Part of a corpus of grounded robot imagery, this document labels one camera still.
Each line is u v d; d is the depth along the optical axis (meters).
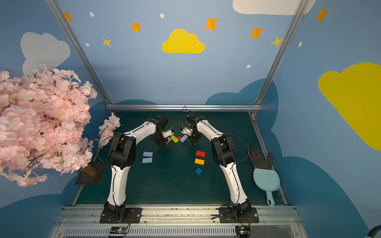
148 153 0.91
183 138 1.04
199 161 0.94
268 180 0.86
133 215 0.75
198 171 0.88
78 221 0.74
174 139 1.04
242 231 0.73
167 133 0.97
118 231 0.72
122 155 0.58
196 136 0.91
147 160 0.91
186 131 0.93
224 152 0.62
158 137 0.89
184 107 0.93
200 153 0.98
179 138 1.04
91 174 0.86
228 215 0.75
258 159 0.95
